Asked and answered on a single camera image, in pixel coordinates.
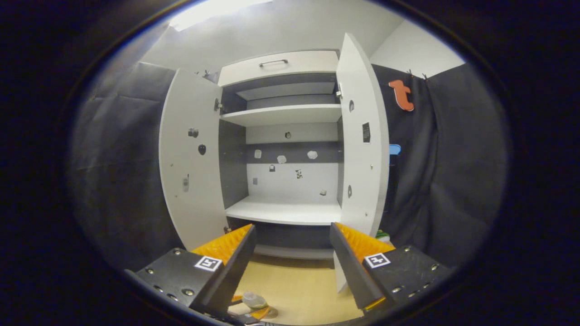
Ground green label plastic bottle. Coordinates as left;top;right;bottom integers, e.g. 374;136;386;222
231;292;269;315

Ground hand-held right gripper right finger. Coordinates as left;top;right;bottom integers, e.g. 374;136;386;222
329;222;455;311

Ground thick white cabinet shelf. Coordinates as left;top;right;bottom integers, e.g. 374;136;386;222
225;196;343;226

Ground thin white cabinet shelf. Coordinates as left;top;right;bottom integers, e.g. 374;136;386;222
220;104;343;127

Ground black backdrop cloth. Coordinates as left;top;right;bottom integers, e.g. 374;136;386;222
68;61;510;272

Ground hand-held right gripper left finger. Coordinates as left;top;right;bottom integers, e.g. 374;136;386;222
123;223;257;317

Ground grey and white cabinet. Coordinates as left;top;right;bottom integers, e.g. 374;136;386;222
217;50;345;260

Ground white cabinet door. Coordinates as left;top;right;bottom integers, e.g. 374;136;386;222
333;33;390;292
159;68;229;251

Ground white drawer front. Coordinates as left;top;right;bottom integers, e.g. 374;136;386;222
217;50;340;87

